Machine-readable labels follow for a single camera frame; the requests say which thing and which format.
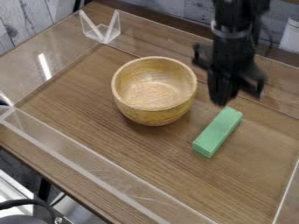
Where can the clear acrylic tray wall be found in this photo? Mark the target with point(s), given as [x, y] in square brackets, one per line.
[136, 174]

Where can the white cylindrical container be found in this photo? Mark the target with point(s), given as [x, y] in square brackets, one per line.
[290, 39]

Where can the black table leg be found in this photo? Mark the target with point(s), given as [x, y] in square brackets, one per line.
[44, 190]

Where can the brown wooden bowl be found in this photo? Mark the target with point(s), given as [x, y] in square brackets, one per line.
[153, 90]

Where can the clear acrylic corner bracket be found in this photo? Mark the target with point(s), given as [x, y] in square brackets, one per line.
[99, 32]

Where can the green rectangular block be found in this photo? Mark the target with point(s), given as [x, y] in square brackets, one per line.
[216, 132]

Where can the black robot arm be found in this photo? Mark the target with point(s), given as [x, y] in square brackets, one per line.
[239, 14]

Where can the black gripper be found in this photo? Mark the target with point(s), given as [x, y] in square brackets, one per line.
[228, 61]

